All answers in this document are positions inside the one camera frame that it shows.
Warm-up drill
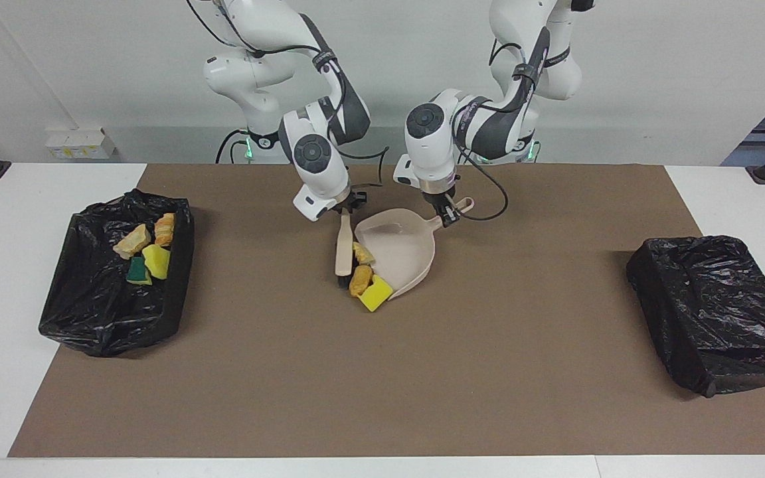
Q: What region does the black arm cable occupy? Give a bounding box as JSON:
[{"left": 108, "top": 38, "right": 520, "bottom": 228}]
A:
[
  {"left": 452, "top": 40, "right": 511, "bottom": 222},
  {"left": 185, "top": 0, "right": 391, "bottom": 190}
]

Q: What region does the notched yellow sponge piece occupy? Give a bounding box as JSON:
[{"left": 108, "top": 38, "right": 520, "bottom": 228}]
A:
[{"left": 358, "top": 275, "right": 394, "bottom": 313}]

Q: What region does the black bag lined bin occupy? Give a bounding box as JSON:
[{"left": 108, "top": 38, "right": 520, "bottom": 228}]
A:
[
  {"left": 626, "top": 235, "right": 765, "bottom": 398},
  {"left": 39, "top": 189, "right": 196, "bottom": 358}
]

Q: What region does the black base cable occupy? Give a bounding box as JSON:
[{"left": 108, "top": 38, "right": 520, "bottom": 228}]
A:
[{"left": 215, "top": 128, "right": 250, "bottom": 165}]

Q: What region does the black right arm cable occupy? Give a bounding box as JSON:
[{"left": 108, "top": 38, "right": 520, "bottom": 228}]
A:
[{"left": 185, "top": 0, "right": 391, "bottom": 190}]

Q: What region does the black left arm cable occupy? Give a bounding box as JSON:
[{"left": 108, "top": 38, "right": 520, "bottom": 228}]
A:
[{"left": 452, "top": 40, "right": 511, "bottom": 222}]

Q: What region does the brown nugget shaped trash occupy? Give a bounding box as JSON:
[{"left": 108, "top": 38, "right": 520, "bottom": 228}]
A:
[{"left": 349, "top": 265, "right": 375, "bottom": 297}]

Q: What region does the brown table mat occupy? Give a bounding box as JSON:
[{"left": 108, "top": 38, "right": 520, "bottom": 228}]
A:
[{"left": 7, "top": 164, "right": 765, "bottom": 458}]

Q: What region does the white power strip box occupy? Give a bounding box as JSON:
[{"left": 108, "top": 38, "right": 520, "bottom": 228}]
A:
[{"left": 46, "top": 128, "right": 118, "bottom": 160}]

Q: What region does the green and yellow sponge piece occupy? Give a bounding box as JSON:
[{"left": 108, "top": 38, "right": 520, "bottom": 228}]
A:
[{"left": 126, "top": 257, "right": 153, "bottom": 286}]

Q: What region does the beige plastic dustpan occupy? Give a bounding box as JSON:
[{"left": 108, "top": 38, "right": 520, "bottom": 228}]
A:
[{"left": 354, "top": 197, "right": 475, "bottom": 301}]

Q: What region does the plain yellow sponge piece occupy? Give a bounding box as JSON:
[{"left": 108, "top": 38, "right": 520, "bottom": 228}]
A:
[{"left": 141, "top": 244, "right": 171, "bottom": 280}]

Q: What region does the beige hand brush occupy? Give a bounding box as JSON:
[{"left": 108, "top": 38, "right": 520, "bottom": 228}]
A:
[{"left": 335, "top": 211, "right": 355, "bottom": 291}]

